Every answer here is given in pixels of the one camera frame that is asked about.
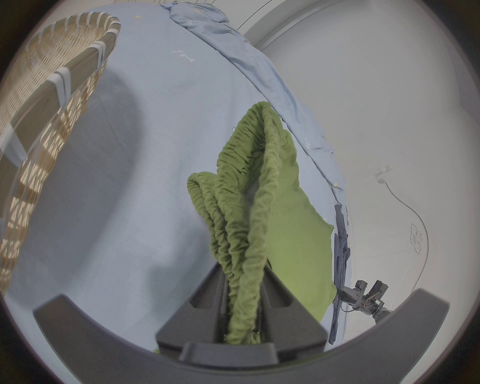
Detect white cable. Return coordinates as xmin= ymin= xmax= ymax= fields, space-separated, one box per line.
xmin=374 ymin=164 xmax=429 ymax=301

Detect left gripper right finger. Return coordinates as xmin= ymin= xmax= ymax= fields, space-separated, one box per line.
xmin=258 ymin=266 xmax=328 ymax=354

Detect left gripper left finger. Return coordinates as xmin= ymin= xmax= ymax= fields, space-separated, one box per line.
xmin=155 ymin=262 xmax=227 ymax=355

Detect pale blue quilt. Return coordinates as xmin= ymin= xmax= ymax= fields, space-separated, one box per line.
xmin=159 ymin=0 xmax=346 ymax=203

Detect green shorts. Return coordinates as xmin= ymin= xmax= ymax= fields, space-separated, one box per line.
xmin=153 ymin=101 xmax=335 ymax=355

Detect dark blue garment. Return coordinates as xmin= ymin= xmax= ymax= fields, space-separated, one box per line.
xmin=328 ymin=204 xmax=351 ymax=346

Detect round woven basket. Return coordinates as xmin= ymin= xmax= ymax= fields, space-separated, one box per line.
xmin=0 ymin=11 xmax=121 ymax=297

